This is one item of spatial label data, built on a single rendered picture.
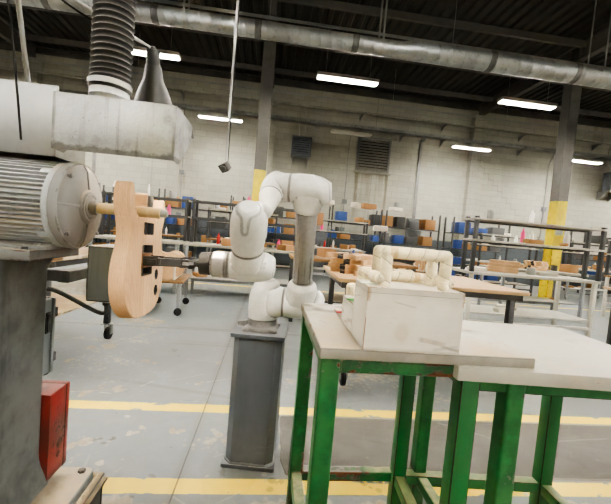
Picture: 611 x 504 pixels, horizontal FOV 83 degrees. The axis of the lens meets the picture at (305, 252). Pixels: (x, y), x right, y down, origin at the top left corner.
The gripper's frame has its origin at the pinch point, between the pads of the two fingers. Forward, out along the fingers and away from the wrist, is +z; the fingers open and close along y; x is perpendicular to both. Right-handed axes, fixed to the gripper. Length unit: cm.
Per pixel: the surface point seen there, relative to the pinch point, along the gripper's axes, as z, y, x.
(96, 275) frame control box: 21.2, 11.6, -7.3
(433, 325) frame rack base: -85, -29, -11
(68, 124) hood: 13.1, -24.9, 34.3
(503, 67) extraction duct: -396, 407, 322
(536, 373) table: -115, -30, -23
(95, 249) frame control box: 21.9, 11.2, 1.9
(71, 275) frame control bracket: 24.7, 2.4, -6.7
